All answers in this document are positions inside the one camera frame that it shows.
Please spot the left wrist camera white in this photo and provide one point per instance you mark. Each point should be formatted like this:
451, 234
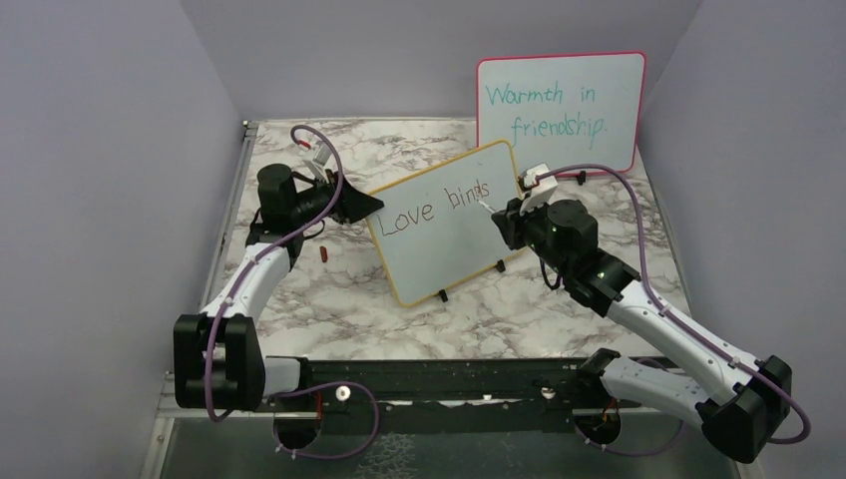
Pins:
318, 162

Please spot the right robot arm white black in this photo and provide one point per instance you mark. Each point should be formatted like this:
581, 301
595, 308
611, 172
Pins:
730, 395

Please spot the yellow framed whiteboard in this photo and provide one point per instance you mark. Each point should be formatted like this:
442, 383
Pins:
431, 234

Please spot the white marker with red cap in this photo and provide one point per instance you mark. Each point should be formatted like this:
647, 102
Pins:
486, 207

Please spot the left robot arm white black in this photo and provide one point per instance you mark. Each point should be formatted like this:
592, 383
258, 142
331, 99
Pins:
218, 362

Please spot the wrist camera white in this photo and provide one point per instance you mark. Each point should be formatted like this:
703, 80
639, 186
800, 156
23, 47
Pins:
538, 184
318, 162

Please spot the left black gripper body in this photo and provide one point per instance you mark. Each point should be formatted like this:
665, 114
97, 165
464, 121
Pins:
318, 198

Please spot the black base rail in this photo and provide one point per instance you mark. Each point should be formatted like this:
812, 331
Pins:
453, 396

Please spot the pink framed whiteboard with writing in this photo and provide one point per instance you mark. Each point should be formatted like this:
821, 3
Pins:
563, 110

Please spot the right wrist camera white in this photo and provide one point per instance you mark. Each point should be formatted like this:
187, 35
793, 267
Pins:
538, 184

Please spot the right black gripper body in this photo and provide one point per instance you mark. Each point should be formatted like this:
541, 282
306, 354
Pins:
536, 222

